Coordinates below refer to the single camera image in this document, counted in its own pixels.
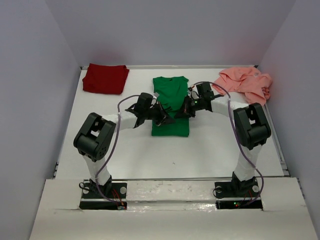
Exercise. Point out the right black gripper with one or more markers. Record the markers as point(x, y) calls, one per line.
point(187, 111)

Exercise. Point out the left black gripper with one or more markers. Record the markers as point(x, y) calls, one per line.
point(163, 117)

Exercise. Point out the green t shirt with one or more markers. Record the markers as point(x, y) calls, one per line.
point(172, 91)

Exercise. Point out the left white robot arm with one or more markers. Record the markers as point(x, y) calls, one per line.
point(97, 138)

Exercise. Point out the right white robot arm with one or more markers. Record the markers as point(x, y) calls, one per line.
point(250, 128)

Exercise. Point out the red folded t shirt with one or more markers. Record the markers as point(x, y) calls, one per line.
point(108, 80)

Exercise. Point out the pink crumpled t shirt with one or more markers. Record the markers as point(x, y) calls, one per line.
point(246, 80)

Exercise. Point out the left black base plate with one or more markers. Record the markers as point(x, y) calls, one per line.
point(91, 199)

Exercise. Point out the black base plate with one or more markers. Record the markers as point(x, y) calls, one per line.
point(229, 199)
point(91, 199)

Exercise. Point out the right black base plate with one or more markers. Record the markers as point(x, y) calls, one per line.
point(229, 199)

